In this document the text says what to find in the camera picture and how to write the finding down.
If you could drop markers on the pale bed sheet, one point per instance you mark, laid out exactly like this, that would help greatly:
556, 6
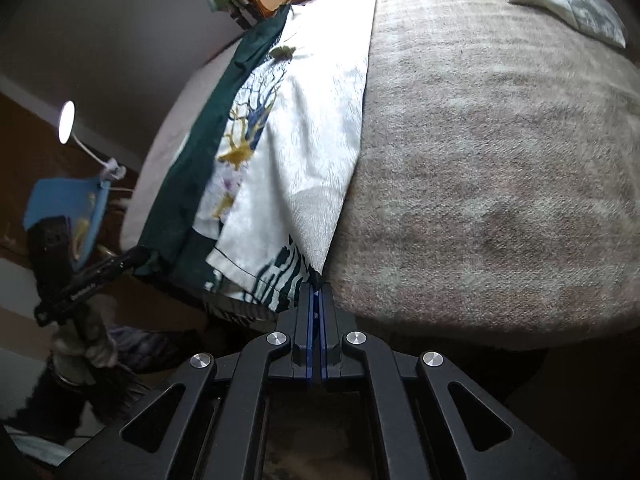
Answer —
175, 125

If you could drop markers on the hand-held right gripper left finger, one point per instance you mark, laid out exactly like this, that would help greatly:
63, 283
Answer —
310, 327

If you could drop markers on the person's left hand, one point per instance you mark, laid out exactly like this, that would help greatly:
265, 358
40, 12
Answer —
92, 340

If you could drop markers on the white and green printed garment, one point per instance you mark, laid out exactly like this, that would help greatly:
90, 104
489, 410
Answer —
305, 125

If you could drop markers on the striped purple cloth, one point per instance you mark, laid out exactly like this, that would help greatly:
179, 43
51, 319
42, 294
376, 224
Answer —
140, 347

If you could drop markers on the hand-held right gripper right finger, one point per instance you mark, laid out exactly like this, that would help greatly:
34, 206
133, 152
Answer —
324, 327

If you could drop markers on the white desk lamp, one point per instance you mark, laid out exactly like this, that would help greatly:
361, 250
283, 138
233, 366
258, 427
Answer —
66, 121

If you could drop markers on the grey woollen blanket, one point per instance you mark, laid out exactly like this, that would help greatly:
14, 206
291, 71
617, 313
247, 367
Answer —
480, 175

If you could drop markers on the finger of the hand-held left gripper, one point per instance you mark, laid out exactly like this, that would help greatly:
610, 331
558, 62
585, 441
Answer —
122, 262

